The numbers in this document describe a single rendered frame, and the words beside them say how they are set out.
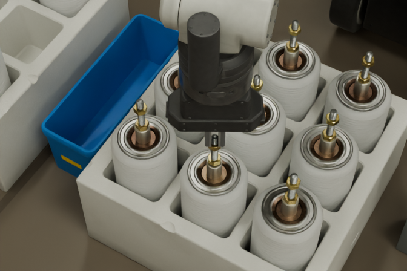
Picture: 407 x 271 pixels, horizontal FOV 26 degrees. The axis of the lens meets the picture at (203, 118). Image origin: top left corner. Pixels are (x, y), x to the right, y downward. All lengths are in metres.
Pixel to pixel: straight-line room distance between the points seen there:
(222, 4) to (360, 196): 0.49
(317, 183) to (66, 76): 0.50
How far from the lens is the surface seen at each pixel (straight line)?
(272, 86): 1.35
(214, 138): 1.16
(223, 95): 1.02
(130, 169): 1.27
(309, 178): 1.27
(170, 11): 0.95
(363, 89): 1.32
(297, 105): 1.38
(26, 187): 1.55
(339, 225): 1.30
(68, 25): 1.52
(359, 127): 1.34
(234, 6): 0.93
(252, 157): 1.31
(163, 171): 1.28
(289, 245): 1.21
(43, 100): 1.51
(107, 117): 1.61
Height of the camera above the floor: 1.31
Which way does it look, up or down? 55 degrees down
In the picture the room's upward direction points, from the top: straight up
